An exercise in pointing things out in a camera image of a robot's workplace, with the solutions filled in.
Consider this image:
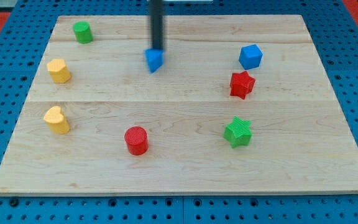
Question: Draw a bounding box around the green star block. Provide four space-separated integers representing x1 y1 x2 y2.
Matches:
223 116 252 148

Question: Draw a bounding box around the red star block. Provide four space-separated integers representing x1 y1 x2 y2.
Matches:
230 71 256 100

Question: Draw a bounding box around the red cylinder block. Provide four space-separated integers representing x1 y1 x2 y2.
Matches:
124 126 149 156

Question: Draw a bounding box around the blue triangular prism block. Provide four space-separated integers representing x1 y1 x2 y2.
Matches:
144 49 164 73

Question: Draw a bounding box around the yellow hexagon block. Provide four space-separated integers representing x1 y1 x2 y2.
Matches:
47 58 71 83

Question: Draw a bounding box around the yellow heart block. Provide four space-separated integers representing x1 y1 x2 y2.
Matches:
44 106 70 134

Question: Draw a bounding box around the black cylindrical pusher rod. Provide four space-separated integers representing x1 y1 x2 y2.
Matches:
149 0 164 50

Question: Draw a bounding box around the light wooden board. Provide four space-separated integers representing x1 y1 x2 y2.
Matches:
0 15 358 197

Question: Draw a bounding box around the green cylinder block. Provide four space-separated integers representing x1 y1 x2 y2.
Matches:
73 21 93 44

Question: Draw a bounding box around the blue cube block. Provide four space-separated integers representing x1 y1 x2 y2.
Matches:
239 44 263 70

